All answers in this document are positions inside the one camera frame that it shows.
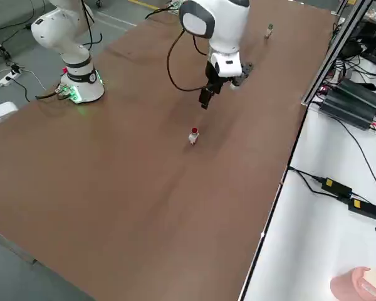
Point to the white device with yellow label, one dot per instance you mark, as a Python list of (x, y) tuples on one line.
[(0, 113)]

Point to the green push button switch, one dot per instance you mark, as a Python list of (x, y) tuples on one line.
[(269, 31)]

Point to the dark green power supply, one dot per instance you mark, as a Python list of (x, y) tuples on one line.
[(347, 111), (363, 92)]

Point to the black adapter with yellow label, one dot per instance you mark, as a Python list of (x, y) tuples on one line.
[(365, 208), (336, 187)]

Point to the white power strip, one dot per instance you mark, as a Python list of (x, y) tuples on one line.
[(10, 77)]

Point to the aluminium frame rail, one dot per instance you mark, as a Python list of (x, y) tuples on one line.
[(335, 53)]

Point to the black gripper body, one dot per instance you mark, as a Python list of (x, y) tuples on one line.
[(214, 80)]

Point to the red push button switch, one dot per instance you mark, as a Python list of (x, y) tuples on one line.
[(193, 136)]

